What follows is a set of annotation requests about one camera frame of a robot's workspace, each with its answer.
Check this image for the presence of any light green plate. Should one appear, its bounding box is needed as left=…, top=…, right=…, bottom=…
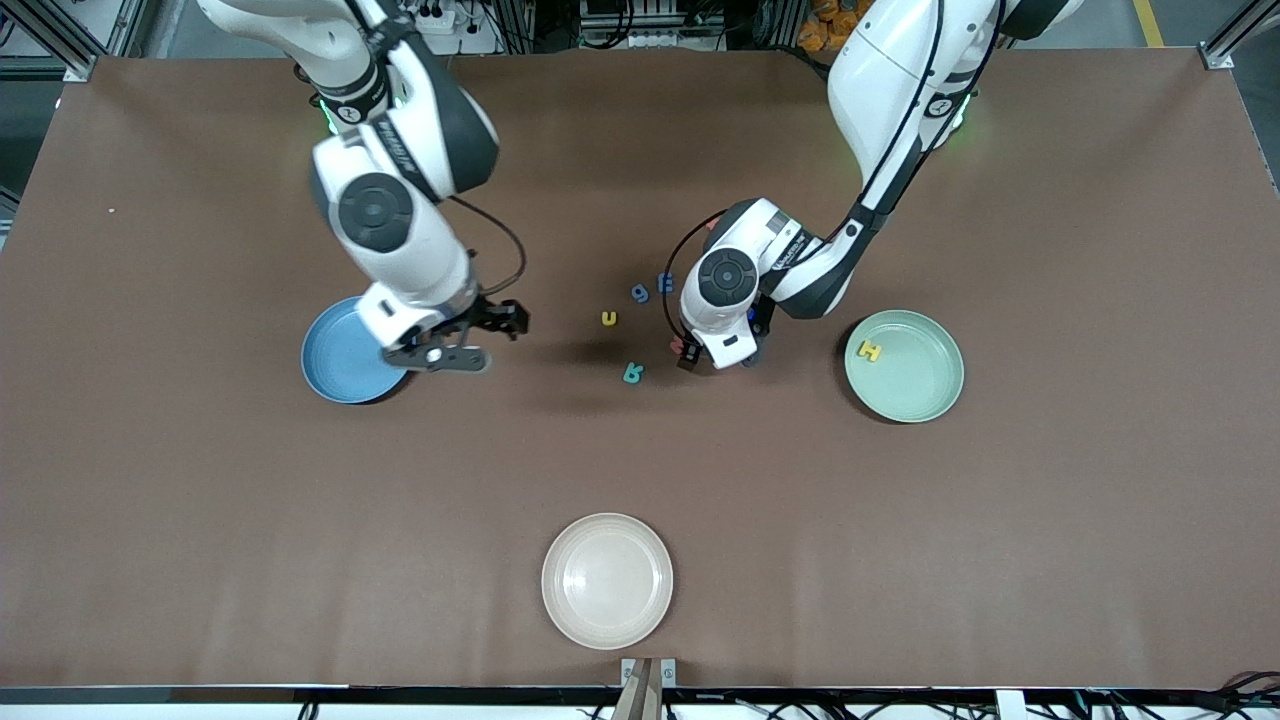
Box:
left=843, top=309, right=966, bottom=424

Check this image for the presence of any blue plate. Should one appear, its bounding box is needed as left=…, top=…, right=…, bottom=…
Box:
left=300, top=296, right=413, bottom=405

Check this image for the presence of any beige plate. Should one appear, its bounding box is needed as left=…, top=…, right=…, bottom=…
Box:
left=541, top=512, right=675, bottom=651

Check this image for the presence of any paper table cover sheet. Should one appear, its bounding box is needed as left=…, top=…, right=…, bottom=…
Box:
left=0, top=48, right=1280, bottom=691

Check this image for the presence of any dark equipment rack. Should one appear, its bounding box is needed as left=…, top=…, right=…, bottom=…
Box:
left=500, top=0, right=801, bottom=53

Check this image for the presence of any orange packaged items pile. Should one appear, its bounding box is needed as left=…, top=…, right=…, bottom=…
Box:
left=797, top=0, right=861, bottom=53

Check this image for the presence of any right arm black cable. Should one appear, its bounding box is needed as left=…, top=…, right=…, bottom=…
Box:
left=345, top=0, right=528, bottom=301

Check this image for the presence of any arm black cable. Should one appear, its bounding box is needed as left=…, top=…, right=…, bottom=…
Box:
left=662, top=0, right=1001, bottom=351
left=345, top=0, right=528, bottom=301

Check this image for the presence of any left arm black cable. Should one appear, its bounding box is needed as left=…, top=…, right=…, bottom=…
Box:
left=662, top=0, right=1001, bottom=351

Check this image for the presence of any brown camera mount post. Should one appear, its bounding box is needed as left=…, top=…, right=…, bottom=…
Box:
left=610, top=660, right=664, bottom=720

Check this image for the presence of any aluminium frame profile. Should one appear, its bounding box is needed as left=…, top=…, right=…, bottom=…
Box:
left=25, top=0, right=136, bottom=81
left=1200, top=0, right=1280, bottom=71

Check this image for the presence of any black cable bundle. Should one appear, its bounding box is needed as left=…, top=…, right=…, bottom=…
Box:
left=1030, top=672, right=1280, bottom=720

